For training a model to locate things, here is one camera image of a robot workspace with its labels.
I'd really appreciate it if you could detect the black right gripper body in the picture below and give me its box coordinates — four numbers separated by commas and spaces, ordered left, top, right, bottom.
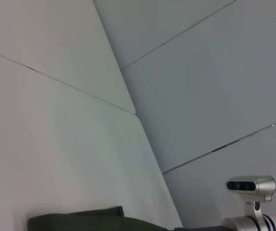
173, 224, 226, 231

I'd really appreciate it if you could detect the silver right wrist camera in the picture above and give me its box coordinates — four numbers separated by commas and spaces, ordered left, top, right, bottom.
225, 175, 276, 218

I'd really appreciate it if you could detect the dark green FREE t-shirt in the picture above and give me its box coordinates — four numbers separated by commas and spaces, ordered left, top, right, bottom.
27, 205, 185, 231

